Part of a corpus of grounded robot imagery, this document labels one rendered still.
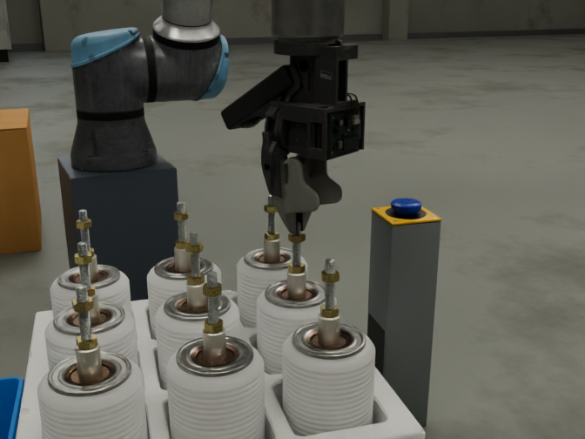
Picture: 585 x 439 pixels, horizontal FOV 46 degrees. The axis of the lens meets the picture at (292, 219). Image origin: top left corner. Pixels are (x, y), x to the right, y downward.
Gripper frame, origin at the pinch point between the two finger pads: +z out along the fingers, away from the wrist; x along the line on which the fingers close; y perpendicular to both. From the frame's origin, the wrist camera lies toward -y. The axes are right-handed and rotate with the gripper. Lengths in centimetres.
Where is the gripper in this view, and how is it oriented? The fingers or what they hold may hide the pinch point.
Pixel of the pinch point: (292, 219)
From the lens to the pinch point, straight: 78.4
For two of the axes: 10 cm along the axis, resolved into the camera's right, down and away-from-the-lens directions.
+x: 6.4, -2.4, 7.3
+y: 7.7, 2.0, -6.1
